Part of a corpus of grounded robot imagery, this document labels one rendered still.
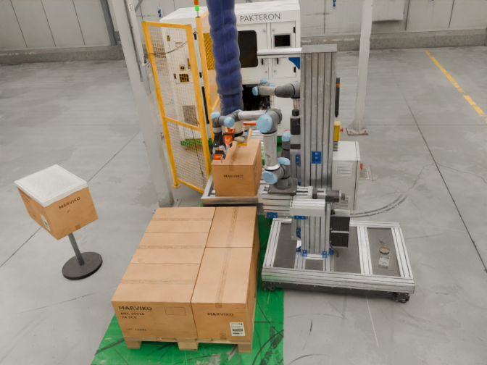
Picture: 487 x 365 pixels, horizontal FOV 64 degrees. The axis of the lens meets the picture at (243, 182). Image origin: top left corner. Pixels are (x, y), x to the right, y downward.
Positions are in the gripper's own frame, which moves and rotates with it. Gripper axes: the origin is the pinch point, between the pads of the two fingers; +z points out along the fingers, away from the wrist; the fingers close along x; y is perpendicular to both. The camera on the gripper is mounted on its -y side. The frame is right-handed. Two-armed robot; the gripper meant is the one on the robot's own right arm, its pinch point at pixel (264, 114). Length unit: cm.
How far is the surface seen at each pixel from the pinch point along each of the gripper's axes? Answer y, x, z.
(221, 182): 50, -39, 51
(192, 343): 181, -41, 119
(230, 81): 41, -23, -45
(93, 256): 83, -178, 126
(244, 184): 50, -16, 53
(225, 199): 55, -36, 67
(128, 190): -52, -198, 127
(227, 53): 42, -24, -69
